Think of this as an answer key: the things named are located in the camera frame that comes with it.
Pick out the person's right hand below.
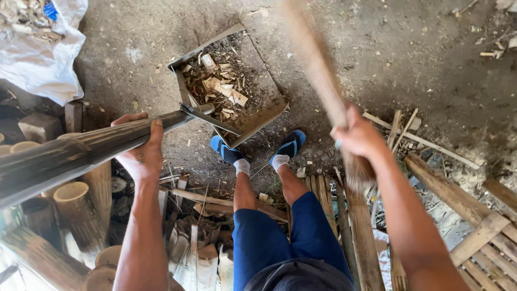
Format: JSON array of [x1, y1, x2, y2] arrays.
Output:
[[330, 103, 389, 163]]

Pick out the person's left hand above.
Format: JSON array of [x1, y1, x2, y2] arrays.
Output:
[[111, 112, 165, 184]]

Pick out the straw broom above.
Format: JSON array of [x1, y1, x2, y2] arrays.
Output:
[[279, 0, 376, 194]]

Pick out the metal dustpan with long handle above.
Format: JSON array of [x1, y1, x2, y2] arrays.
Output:
[[0, 23, 290, 209]]

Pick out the blue flip-flop sandal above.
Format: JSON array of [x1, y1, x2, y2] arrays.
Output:
[[210, 135, 245, 165], [270, 129, 306, 165]]

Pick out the white sock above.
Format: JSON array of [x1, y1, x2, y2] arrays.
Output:
[[272, 154, 291, 172], [233, 158, 251, 177]]

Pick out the thin bamboo stick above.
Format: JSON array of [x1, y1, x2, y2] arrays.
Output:
[[362, 112, 481, 170]]

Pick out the blue shorts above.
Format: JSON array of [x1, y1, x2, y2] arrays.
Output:
[[232, 192, 353, 291]]

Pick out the heap of wood chips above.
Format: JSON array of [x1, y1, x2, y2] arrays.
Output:
[[180, 50, 251, 122]]

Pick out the pile of bamboo scraps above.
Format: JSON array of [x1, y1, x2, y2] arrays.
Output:
[[159, 174, 289, 291]]

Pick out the heap of cut bamboo tubes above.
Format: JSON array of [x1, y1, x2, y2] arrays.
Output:
[[0, 133, 186, 291]]

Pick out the grey stone block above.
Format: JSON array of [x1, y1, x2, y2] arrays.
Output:
[[18, 113, 64, 144]]

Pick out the white plastic sack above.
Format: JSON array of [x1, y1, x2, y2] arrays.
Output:
[[0, 0, 89, 106]]

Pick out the bamboo slat frame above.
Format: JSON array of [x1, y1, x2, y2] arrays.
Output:
[[390, 154, 517, 291]]

